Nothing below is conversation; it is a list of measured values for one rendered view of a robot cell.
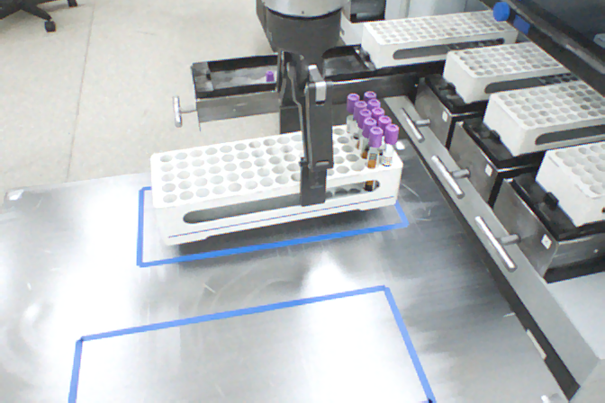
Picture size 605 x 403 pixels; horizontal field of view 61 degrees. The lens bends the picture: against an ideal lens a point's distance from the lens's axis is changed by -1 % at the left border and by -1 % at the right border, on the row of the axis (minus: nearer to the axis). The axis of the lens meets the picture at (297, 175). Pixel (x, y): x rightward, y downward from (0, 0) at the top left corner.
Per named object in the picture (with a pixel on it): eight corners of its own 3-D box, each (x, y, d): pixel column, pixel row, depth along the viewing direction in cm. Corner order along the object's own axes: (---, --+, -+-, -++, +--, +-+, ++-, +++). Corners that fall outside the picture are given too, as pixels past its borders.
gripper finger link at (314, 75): (314, 49, 54) (329, 45, 49) (320, 98, 55) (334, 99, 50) (293, 51, 54) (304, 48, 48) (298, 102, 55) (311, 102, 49)
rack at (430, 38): (488, 36, 112) (494, 9, 108) (512, 58, 105) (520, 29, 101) (359, 50, 107) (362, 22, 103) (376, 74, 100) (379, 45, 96)
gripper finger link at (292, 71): (320, 58, 55) (324, 58, 54) (332, 161, 57) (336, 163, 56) (285, 63, 54) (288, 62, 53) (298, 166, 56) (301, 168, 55)
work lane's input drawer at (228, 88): (491, 58, 119) (500, 22, 113) (523, 89, 109) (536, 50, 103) (172, 98, 106) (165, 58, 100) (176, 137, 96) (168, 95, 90)
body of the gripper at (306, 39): (258, -11, 53) (261, 68, 59) (275, 23, 47) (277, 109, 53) (328, -16, 54) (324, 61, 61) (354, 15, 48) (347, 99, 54)
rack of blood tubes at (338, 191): (371, 156, 73) (375, 120, 69) (398, 203, 66) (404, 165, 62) (158, 191, 68) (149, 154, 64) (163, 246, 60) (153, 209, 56)
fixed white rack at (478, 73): (574, 64, 103) (585, 35, 99) (608, 89, 96) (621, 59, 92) (439, 81, 98) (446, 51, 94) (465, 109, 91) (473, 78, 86)
